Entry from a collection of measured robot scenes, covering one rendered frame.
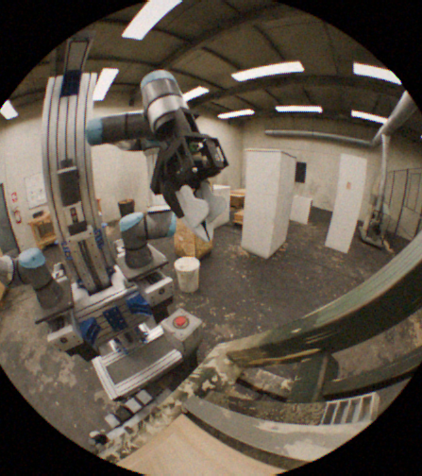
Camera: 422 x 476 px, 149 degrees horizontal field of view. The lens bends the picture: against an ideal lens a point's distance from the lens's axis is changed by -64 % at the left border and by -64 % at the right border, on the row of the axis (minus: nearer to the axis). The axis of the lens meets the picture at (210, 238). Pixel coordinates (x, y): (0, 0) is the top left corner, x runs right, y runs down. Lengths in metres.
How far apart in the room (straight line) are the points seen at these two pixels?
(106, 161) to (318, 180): 8.36
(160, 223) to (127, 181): 4.90
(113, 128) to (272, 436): 0.62
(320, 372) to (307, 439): 0.18
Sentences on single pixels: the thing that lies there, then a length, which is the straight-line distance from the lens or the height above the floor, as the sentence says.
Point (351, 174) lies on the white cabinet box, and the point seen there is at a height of 1.67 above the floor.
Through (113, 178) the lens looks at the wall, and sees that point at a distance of 5.43.
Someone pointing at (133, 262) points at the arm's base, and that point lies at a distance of 0.79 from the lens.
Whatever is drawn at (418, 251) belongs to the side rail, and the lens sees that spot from 0.34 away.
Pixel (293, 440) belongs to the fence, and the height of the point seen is 1.22.
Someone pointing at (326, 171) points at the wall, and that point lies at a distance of 8.14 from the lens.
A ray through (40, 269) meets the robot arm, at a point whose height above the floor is 1.20.
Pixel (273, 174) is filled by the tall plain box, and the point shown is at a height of 1.39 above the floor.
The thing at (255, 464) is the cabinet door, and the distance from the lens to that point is 0.32.
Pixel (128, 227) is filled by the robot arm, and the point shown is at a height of 1.24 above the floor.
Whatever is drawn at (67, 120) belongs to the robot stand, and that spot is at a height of 1.77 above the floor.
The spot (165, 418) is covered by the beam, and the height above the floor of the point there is 0.90.
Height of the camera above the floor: 1.46
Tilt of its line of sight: 26 degrees down
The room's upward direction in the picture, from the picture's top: straight up
